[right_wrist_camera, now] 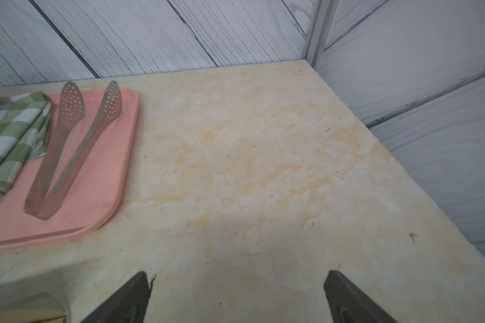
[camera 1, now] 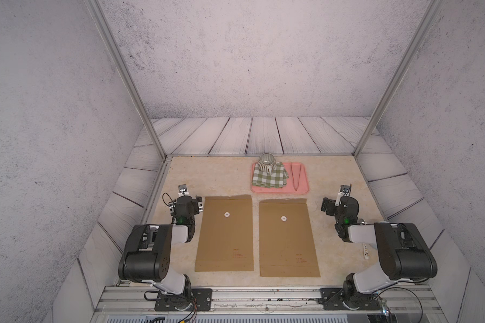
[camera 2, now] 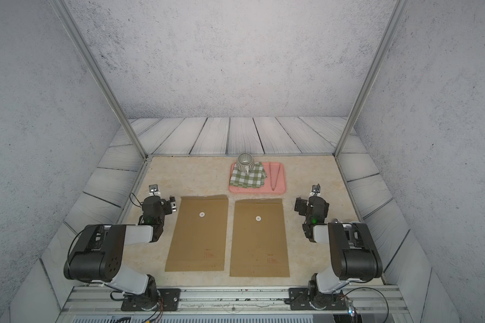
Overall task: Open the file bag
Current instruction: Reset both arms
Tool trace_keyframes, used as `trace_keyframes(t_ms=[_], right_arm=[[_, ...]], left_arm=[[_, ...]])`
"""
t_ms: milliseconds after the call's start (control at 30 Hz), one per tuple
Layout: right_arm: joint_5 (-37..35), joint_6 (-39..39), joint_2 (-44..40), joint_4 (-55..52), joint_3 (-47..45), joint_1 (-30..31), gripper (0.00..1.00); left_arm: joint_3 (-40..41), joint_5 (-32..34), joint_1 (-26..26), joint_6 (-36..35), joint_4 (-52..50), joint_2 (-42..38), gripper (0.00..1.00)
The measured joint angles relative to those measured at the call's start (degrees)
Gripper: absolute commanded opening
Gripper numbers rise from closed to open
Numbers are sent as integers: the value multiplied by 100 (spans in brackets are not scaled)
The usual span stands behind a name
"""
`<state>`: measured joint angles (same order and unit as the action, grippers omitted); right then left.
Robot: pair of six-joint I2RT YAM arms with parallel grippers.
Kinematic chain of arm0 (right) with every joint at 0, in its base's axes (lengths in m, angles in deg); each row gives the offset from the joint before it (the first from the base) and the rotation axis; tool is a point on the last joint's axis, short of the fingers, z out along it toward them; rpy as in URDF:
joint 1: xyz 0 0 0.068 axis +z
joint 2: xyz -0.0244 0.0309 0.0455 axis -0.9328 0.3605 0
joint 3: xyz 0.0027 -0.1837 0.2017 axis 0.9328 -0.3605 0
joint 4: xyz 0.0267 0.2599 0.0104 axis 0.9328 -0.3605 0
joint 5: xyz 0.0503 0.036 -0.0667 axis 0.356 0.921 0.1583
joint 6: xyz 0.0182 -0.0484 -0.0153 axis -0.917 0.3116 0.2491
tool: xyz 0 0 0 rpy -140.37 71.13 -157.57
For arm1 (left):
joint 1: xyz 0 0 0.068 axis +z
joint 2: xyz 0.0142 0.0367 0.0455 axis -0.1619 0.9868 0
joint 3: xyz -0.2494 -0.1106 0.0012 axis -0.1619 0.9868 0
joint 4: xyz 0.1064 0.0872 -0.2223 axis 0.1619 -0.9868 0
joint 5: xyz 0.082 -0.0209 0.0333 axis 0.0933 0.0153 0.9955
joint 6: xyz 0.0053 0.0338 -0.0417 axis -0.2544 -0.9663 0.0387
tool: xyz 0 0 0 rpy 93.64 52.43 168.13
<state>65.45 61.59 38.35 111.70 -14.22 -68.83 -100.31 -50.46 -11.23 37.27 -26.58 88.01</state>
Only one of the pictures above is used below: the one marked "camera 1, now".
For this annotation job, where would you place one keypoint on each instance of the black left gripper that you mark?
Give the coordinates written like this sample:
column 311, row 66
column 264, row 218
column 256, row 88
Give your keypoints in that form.
column 196, row 205

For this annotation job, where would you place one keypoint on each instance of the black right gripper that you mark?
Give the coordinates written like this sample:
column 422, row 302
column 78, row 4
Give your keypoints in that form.
column 331, row 206

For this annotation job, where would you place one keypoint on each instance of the brown kraft file bag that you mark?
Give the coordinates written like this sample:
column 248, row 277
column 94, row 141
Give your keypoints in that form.
column 226, row 236

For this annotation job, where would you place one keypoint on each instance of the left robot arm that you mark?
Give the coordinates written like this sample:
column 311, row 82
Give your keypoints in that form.
column 146, row 256

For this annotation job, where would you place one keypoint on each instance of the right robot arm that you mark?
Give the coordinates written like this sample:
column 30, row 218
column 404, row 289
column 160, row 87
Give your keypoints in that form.
column 403, row 254

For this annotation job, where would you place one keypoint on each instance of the metal spoon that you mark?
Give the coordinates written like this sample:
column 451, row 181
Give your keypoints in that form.
column 364, row 246

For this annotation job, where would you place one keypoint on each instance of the pink plastic tray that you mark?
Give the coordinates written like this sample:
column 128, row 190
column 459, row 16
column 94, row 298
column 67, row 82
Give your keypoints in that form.
column 288, row 189

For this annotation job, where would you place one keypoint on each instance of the green checkered cloth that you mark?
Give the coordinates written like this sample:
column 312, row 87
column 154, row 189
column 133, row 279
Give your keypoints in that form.
column 276, row 179

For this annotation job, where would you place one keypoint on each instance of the striped grey-green bowl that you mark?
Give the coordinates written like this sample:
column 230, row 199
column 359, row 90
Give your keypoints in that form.
column 267, row 163

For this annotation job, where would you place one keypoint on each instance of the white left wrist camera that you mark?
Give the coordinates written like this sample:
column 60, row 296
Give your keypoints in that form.
column 183, row 190

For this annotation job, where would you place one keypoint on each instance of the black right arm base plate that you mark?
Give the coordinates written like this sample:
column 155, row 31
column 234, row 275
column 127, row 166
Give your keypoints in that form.
column 338, row 299

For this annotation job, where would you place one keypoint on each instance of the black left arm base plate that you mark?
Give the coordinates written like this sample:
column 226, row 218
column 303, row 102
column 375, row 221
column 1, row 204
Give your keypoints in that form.
column 199, row 299

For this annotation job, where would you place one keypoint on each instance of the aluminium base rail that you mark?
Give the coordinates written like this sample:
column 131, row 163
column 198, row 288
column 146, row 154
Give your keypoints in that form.
column 269, row 304

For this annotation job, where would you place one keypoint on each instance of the aluminium frame post left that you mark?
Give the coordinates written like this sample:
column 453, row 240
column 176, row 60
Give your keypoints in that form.
column 107, row 36

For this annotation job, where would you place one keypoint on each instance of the aluminium frame post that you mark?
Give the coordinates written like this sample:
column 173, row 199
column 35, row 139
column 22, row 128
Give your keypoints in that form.
column 107, row 36
column 428, row 19

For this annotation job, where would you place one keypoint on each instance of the aluminium frame post right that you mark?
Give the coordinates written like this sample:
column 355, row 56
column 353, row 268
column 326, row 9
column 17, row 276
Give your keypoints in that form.
column 428, row 19

